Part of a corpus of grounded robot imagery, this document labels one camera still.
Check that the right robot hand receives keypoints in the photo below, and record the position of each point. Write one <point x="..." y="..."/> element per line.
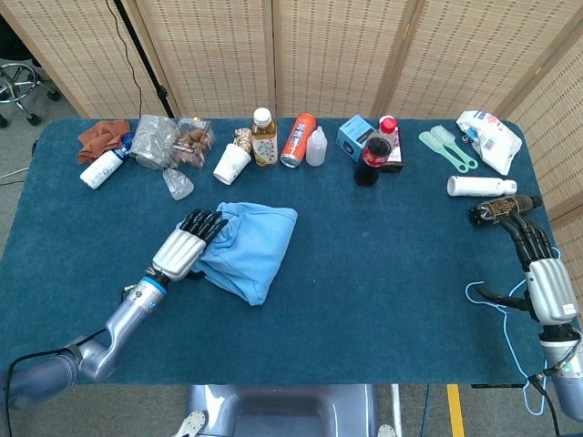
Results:
<point x="549" y="287"/>

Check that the yellow tea bottle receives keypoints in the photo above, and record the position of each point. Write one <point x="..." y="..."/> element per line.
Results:
<point x="264" y="145"/>

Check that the clear bag of snacks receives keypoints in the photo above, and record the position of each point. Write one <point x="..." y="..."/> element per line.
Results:
<point x="191" y="145"/>

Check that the white squeeze wash bottle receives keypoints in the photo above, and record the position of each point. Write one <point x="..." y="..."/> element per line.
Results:
<point x="316" y="150"/>

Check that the brown crumpled cloth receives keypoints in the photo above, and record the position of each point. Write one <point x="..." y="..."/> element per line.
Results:
<point x="98" y="139"/>

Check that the black tripod stand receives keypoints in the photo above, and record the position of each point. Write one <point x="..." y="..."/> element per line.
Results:
<point x="143" y="54"/>

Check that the white printed plastic bag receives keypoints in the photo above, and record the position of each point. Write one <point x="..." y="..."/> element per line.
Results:
<point x="496" y="141"/>

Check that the black brown hair dryer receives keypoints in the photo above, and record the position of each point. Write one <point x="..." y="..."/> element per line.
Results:
<point x="505" y="207"/>

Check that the green scrubbing brush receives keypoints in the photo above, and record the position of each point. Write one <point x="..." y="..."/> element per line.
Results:
<point x="428" y="139"/>
<point x="442" y="133"/>

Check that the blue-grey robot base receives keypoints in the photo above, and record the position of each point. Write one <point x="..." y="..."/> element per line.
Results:
<point x="282" y="409"/>

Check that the blue carpet table cover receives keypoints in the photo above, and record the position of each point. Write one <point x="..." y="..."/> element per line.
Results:
<point x="364" y="273"/>

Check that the chrome stool base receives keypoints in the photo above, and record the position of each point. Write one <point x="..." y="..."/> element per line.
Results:
<point x="20" y="75"/>

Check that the white paper cup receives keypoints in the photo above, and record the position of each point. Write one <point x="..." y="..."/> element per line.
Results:
<point x="232" y="164"/>

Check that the crumpled clear plastic piece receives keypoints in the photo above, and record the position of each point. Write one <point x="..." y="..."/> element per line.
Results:
<point x="177" y="184"/>

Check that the cola bottle with red label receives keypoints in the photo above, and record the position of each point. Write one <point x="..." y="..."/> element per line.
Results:
<point x="371" y="159"/>

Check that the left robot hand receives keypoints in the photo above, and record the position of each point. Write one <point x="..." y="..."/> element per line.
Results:
<point x="180" y="250"/>

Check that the orange soda can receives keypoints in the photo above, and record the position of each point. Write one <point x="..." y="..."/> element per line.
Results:
<point x="296" y="141"/>

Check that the grey roll in plastic bag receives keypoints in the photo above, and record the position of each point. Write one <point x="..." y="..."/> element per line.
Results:
<point x="152" y="141"/>

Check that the white roll right edge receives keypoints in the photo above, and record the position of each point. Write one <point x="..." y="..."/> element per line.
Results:
<point x="478" y="185"/>

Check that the bamboo folding screen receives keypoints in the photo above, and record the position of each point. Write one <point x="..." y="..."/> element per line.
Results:
<point x="319" y="54"/>

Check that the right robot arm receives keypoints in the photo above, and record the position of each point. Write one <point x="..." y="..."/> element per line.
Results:
<point x="569" y="391"/>

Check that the light blue cardboard box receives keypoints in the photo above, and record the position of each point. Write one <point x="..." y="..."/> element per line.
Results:
<point x="353" y="136"/>

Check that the blue binder clip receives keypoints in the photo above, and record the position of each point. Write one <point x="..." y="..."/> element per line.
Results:
<point x="471" y="134"/>

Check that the light blue fleece pants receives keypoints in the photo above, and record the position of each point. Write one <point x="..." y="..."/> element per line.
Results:
<point x="255" y="246"/>

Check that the white tube with blue cap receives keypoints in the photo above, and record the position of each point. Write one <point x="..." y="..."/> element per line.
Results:
<point x="100" y="168"/>

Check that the dark pouch with purple label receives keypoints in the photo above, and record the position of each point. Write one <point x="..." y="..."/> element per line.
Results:
<point x="397" y="157"/>

